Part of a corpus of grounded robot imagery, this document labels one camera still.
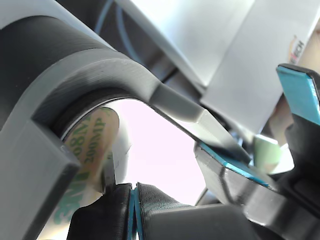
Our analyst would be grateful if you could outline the black clamp gripper finger with blue pad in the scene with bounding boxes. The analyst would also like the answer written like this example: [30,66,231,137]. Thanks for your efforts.
[275,63,320,126]

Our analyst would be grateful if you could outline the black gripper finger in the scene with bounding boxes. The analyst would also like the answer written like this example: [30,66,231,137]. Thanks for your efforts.
[133,182,195,240]
[67,182,134,240]

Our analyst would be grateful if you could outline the black clamp gripper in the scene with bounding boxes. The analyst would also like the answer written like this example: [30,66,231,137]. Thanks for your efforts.
[193,113,320,240]

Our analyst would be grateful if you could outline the tan 3M protective liner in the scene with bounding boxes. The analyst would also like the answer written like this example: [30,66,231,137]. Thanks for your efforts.
[53,106,133,223]

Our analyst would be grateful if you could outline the pale green block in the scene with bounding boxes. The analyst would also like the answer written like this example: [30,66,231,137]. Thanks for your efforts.
[252,134,285,176]

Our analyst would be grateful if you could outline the white Feetech cardboard box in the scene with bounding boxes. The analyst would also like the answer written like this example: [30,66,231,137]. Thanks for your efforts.
[199,0,316,133]

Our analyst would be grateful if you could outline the white bezel screen panel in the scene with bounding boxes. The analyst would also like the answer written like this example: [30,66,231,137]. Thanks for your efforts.
[51,92,208,208]

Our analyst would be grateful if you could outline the grey fixture with dark legs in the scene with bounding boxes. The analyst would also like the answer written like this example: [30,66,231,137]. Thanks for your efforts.
[0,0,253,240]

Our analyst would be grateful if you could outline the blue cable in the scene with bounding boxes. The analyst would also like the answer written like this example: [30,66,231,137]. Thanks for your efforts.
[94,0,114,33]
[116,4,141,63]

